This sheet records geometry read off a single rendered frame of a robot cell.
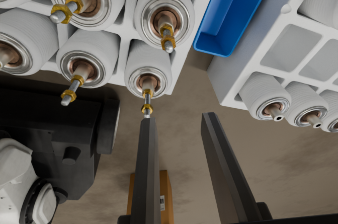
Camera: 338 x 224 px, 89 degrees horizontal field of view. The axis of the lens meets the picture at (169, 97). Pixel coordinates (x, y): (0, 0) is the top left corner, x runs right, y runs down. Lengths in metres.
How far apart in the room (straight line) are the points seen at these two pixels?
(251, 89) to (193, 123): 0.43
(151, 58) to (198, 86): 0.39
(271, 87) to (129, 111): 0.54
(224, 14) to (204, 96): 0.32
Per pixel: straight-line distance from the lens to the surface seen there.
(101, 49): 0.33
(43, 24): 0.41
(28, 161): 0.59
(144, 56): 0.33
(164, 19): 0.27
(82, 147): 0.61
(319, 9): 0.44
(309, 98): 0.55
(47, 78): 0.74
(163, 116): 0.78
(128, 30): 0.37
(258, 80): 0.48
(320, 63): 0.65
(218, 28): 0.59
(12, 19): 0.39
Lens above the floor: 0.53
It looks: 49 degrees down
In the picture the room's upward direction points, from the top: 174 degrees clockwise
